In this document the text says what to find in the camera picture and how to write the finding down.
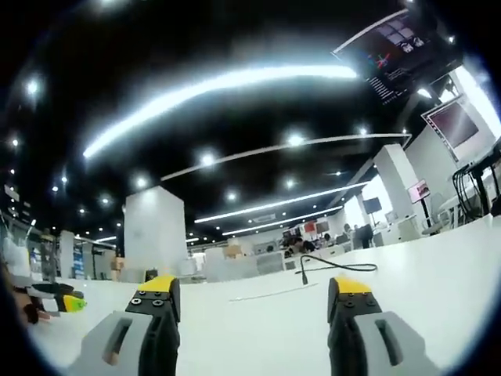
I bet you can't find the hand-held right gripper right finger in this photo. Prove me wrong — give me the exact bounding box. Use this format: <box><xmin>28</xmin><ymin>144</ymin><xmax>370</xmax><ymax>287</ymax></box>
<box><xmin>327</xmin><ymin>275</ymin><xmax>443</xmax><ymax>376</ymax></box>

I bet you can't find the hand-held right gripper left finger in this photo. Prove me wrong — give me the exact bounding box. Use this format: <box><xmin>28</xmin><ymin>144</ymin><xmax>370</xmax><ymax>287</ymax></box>
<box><xmin>66</xmin><ymin>274</ymin><xmax>182</xmax><ymax>376</ymax></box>

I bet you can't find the white desk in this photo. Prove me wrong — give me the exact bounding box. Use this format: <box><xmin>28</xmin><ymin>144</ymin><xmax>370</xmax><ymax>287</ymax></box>
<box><xmin>23</xmin><ymin>213</ymin><xmax>501</xmax><ymax>376</ymax></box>

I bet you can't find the thin white strip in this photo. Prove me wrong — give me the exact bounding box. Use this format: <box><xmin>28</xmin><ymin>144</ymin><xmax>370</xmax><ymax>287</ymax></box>
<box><xmin>228</xmin><ymin>283</ymin><xmax>319</xmax><ymax>303</ymax></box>

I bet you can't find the white square pillar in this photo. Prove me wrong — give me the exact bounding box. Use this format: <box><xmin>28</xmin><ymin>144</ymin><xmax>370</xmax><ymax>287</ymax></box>
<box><xmin>123</xmin><ymin>185</ymin><xmax>189</xmax><ymax>281</ymax></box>

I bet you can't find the cardboard box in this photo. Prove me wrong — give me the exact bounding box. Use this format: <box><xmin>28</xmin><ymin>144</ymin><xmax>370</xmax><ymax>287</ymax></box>
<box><xmin>222</xmin><ymin>238</ymin><xmax>244</xmax><ymax>260</ymax></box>

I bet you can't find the white chair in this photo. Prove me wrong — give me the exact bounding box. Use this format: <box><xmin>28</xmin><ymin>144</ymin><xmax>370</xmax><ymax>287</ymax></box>
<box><xmin>429</xmin><ymin>194</ymin><xmax>460</xmax><ymax>233</ymax></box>

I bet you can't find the small screen on stand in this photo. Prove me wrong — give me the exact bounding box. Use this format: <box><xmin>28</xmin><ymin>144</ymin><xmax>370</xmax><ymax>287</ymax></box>
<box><xmin>406</xmin><ymin>179</ymin><xmax>432</xmax><ymax>232</ymax></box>

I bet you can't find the white framed monitor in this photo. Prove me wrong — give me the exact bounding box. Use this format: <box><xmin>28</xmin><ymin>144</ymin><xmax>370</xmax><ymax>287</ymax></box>
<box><xmin>420</xmin><ymin>97</ymin><xmax>492</xmax><ymax>162</ymax></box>

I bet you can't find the long ceiling light strip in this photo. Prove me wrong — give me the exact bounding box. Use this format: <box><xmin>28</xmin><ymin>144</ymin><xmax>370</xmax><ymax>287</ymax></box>
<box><xmin>81</xmin><ymin>64</ymin><xmax>359</xmax><ymax>160</ymax></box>

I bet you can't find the large dark hanging screen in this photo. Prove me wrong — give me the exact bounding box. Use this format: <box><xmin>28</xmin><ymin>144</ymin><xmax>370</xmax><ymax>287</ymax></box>
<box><xmin>331</xmin><ymin>6</ymin><xmax>465</xmax><ymax>107</ymax></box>

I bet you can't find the black wall television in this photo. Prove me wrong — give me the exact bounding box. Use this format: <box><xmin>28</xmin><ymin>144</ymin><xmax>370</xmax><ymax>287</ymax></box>
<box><xmin>362</xmin><ymin>197</ymin><xmax>383</xmax><ymax>215</ymax></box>

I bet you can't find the black cable bundle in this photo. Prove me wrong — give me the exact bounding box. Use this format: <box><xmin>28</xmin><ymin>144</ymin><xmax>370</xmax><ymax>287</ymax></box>
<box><xmin>452</xmin><ymin>139</ymin><xmax>501</xmax><ymax>217</ymax></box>

